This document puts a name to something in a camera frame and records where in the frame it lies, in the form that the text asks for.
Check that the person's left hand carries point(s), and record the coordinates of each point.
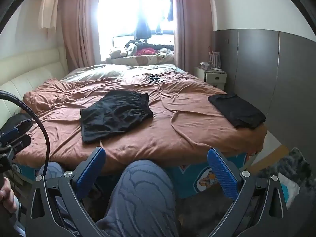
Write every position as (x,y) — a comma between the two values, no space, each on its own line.
(6,198)

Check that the black pants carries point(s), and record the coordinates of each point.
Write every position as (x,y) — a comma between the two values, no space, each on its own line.
(113,113)

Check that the dark hanging garment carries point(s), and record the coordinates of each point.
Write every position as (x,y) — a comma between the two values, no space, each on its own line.
(142,19)
(170,8)

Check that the pink and white desk items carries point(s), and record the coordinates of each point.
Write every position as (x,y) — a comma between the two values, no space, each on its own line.
(214,59)

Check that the white hanging cloth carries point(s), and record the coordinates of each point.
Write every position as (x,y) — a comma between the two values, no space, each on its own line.
(48,5)

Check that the grey pillow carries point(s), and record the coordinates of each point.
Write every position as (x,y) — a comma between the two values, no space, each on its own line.
(98,71)

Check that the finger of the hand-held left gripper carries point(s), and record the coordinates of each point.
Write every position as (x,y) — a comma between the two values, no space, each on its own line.
(10,134)
(21,142)

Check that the pink curtain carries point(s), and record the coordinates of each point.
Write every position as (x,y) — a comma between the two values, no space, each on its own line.
(76,29)
(184,29)

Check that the pile of clothes and toys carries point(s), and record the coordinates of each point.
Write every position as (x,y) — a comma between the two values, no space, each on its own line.
(143,49)

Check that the folded black garment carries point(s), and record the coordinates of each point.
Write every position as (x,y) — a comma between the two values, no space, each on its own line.
(237,111)

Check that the person's right leg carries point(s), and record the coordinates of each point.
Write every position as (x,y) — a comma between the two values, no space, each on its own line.
(140,197)

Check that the cream padded headboard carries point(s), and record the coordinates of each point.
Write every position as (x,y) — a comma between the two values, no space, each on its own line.
(29,74)

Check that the white nightstand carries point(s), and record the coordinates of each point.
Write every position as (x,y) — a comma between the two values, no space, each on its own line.
(214,78)

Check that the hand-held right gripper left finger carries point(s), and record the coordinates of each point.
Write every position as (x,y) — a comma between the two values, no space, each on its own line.
(91,172)

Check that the bed with orange sheet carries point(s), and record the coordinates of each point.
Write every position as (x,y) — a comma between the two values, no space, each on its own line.
(172,123)

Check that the grey shaggy rug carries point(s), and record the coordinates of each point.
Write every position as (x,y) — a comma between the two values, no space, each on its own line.
(293,160)

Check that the grey wardrobe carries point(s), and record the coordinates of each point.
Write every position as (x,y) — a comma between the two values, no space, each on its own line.
(259,66)

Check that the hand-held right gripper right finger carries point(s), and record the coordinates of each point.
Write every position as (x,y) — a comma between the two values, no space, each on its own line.
(222,175)

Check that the printed window seat cushion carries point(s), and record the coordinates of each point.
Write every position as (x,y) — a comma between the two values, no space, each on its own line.
(140,60)

